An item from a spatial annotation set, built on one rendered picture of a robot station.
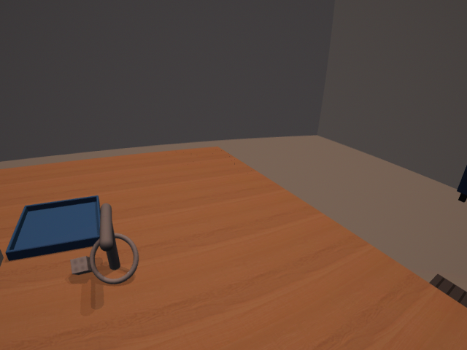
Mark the blue tray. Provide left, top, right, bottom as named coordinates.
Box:
left=5, top=195, right=101, bottom=261

